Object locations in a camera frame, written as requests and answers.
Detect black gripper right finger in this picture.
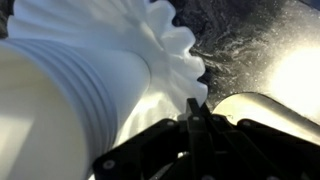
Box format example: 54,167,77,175
201,105,320,180

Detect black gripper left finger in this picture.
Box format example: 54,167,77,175
92,97,210,180

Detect white fluted coffee filter stack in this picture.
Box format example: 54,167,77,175
6,0,210,148

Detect white ribbed paper cup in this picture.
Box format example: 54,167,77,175
0,37,152,180

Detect stainless steel sink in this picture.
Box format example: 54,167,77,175
211,43,320,146

